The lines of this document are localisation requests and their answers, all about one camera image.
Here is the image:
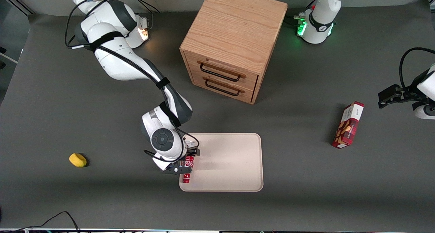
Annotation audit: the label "black drawer handle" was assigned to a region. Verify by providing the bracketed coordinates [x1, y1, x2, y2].
[199, 63, 241, 82]
[205, 79, 241, 97]

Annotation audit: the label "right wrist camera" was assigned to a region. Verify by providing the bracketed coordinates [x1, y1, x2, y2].
[152, 155, 179, 171]

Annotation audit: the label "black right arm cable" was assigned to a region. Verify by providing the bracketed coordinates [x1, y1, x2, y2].
[65, 0, 201, 164]

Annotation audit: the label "wooden drawer cabinet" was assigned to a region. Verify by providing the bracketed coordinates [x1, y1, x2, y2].
[179, 0, 288, 105]

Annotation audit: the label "red plaid cookie box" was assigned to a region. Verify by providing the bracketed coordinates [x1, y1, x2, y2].
[332, 101, 365, 149]

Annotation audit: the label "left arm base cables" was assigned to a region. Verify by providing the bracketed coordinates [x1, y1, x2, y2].
[285, 0, 318, 29]

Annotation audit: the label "beige plastic tray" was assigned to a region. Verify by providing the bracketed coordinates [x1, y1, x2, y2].
[179, 133, 264, 192]

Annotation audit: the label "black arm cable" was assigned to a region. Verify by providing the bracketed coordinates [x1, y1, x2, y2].
[65, 0, 201, 164]
[399, 47, 435, 89]

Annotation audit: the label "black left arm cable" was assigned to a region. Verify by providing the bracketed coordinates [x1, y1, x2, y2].
[399, 47, 435, 89]

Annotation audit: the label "red coke bottle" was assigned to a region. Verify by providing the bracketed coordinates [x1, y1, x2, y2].
[182, 141, 198, 184]

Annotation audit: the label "yellow toy lemon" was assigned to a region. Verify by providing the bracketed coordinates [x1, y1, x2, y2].
[69, 153, 87, 168]

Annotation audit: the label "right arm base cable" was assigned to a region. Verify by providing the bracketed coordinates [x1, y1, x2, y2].
[128, 0, 161, 14]

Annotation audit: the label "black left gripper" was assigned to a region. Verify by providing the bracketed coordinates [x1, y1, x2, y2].
[378, 70, 431, 109]

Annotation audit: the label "thin black table cable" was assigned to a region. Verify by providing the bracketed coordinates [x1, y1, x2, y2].
[0, 211, 81, 233]

